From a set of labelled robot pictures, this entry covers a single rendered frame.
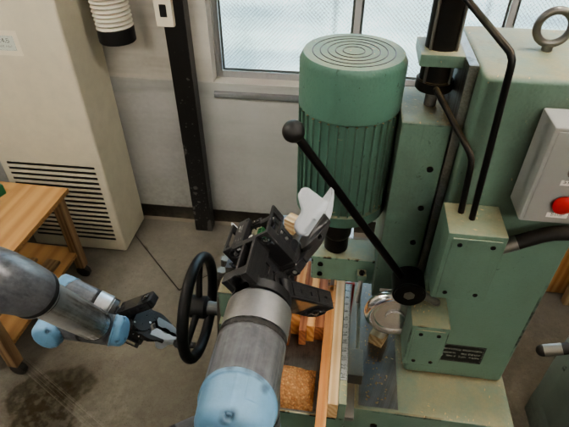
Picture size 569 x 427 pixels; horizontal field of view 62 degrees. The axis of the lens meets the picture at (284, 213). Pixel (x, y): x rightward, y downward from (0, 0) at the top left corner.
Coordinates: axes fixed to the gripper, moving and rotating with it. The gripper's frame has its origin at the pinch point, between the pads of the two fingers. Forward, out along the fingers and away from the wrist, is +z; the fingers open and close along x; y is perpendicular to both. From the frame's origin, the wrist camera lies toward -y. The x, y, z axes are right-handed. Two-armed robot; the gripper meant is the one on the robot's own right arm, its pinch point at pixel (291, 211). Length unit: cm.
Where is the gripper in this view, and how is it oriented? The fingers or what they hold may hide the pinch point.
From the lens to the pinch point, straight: 71.3
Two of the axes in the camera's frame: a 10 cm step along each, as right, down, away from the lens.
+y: -5.8, -6.8, -4.5
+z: 1.4, -6.3, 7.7
